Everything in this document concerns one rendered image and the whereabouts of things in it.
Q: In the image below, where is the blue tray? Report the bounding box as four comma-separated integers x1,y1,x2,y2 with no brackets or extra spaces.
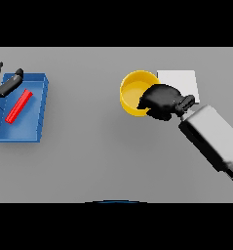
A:
0,72,50,144

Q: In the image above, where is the red beaker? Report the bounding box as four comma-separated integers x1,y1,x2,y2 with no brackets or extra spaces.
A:
5,89,34,125

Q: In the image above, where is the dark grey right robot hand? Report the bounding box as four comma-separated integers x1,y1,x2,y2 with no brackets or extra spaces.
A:
136,83,196,122

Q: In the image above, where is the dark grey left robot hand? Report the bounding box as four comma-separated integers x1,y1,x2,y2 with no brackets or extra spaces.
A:
0,62,24,111

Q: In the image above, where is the yellow bowl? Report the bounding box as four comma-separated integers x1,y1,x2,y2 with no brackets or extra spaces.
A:
119,69,162,118

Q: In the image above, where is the pale square scale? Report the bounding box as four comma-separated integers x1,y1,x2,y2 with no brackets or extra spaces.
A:
156,69,201,105

